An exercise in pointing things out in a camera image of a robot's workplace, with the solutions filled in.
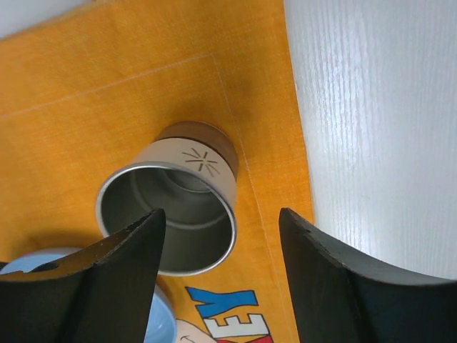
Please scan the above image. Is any blue plastic plate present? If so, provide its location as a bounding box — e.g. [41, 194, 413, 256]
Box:
[1, 247, 177, 342]

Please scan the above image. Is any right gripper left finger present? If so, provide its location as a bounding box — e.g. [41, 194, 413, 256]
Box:
[1, 209, 166, 342]

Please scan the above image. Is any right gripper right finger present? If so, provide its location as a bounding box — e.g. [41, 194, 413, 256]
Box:
[278, 208, 456, 342]

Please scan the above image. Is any orange Mickey Mouse cloth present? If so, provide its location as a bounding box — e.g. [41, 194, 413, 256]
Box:
[1, 1, 313, 342]

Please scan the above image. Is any small metal cup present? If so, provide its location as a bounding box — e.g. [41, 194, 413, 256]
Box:
[95, 121, 239, 277]

